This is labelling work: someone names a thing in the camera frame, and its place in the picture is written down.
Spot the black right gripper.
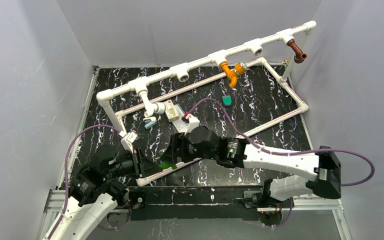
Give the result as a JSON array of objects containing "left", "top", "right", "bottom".
[{"left": 160, "top": 132, "right": 217, "bottom": 166}]

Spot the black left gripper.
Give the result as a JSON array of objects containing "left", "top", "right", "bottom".
[{"left": 105, "top": 147, "right": 163, "bottom": 179}]

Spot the green water faucet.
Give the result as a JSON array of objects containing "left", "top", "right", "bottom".
[{"left": 159, "top": 150, "right": 177, "bottom": 170}]

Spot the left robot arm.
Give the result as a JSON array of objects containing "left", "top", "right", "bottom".
[{"left": 43, "top": 144, "right": 164, "bottom": 240}]

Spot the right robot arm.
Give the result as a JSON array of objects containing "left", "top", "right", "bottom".
[{"left": 160, "top": 126, "right": 342, "bottom": 208}]

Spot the white water faucet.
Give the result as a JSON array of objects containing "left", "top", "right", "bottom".
[{"left": 138, "top": 91, "right": 166, "bottom": 118}]

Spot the orange water faucet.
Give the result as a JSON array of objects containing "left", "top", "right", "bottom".
[{"left": 218, "top": 61, "right": 249, "bottom": 89}]

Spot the brown water faucet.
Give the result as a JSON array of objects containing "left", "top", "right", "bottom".
[{"left": 286, "top": 39, "right": 308, "bottom": 64}]

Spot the small cardboard box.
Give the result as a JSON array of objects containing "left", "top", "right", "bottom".
[{"left": 164, "top": 100, "right": 180, "bottom": 123}]

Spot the teal plastic cap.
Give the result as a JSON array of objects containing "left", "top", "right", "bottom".
[{"left": 222, "top": 95, "right": 233, "bottom": 107}]

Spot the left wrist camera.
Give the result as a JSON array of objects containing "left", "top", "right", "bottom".
[{"left": 118, "top": 131, "right": 138, "bottom": 153}]

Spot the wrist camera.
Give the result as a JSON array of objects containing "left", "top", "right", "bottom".
[
  {"left": 118, "top": 131, "right": 138, "bottom": 153},
  {"left": 183, "top": 112, "right": 200, "bottom": 134}
]

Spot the light blue faucet handle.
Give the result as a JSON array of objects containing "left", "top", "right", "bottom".
[{"left": 143, "top": 116, "right": 158, "bottom": 130}]

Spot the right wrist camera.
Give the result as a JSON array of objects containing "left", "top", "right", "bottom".
[{"left": 183, "top": 112, "right": 200, "bottom": 134}]

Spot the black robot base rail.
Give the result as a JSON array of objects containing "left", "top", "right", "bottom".
[{"left": 107, "top": 186, "right": 283, "bottom": 229}]

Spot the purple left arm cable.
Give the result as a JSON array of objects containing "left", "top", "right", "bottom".
[{"left": 47, "top": 124, "right": 123, "bottom": 240}]

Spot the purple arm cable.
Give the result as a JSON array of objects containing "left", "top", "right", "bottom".
[
  {"left": 47, "top": 124, "right": 123, "bottom": 240},
  {"left": 187, "top": 97, "right": 376, "bottom": 187}
]

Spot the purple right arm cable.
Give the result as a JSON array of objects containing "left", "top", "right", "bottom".
[{"left": 187, "top": 97, "right": 376, "bottom": 187}]

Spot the white PVC pipe frame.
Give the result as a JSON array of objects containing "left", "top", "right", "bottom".
[{"left": 96, "top": 20, "right": 317, "bottom": 187}]

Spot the aluminium table frame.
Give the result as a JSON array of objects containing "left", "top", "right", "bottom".
[{"left": 36, "top": 66, "right": 354, "bottom": 240}]

